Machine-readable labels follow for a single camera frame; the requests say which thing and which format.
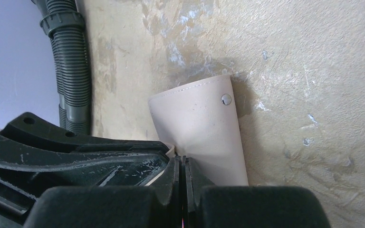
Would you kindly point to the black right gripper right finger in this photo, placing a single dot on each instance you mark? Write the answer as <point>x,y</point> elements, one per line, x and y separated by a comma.
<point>207,205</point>

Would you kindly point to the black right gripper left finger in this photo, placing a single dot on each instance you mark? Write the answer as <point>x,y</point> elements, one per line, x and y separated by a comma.
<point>154,206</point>

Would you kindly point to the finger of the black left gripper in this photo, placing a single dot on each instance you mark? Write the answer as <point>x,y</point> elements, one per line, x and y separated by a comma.
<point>36,155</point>

